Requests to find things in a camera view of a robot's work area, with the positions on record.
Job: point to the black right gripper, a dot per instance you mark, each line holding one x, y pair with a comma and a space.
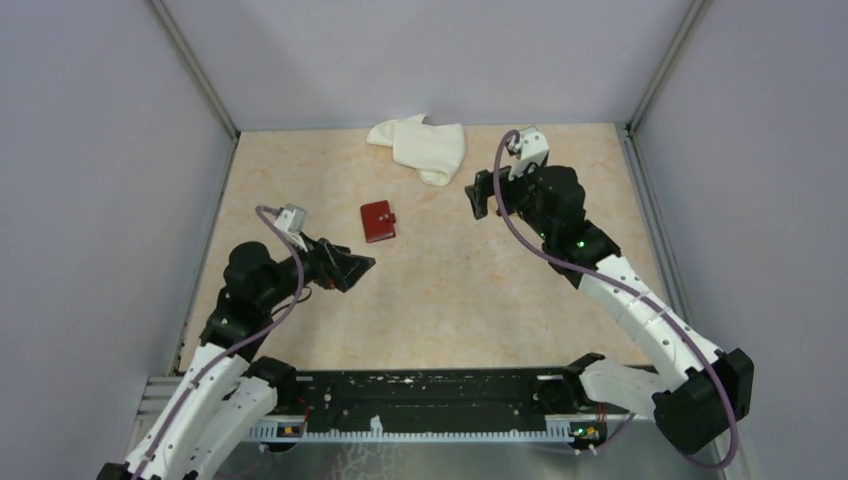
480, 192

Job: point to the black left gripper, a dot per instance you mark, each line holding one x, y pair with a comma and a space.
330, 261

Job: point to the red leather card holder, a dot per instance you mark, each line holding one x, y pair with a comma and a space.
378, 221

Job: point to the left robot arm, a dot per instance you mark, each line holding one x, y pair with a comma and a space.
228, 388

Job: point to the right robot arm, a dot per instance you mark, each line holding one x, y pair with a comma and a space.
695, 391

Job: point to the white folded cloth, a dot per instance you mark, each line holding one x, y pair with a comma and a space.
435, 152

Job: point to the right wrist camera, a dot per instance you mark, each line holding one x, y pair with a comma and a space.
529, 149

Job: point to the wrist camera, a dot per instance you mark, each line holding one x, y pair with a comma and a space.
529, 149
290, 222

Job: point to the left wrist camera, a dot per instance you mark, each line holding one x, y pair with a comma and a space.
290, 222

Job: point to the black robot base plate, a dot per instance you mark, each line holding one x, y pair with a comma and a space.
470, 402

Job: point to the aluminium frame rail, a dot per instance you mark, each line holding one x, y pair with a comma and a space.
278, 429

